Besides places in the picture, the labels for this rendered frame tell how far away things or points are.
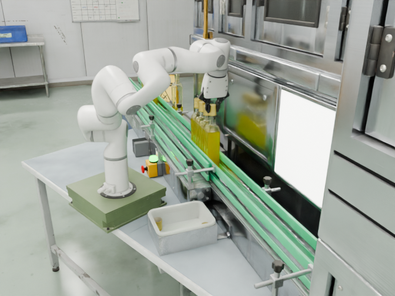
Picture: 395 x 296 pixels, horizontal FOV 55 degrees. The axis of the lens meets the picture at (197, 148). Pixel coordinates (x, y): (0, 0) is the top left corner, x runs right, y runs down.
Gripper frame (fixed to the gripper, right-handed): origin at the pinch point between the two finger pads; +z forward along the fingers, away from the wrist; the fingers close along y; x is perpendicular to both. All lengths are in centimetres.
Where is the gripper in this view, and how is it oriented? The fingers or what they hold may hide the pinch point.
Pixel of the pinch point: (212, 107)
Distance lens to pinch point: 157.7
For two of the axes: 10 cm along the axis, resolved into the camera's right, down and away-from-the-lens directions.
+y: -9.4, 1.3, -3.2
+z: -0.9, 8.0, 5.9
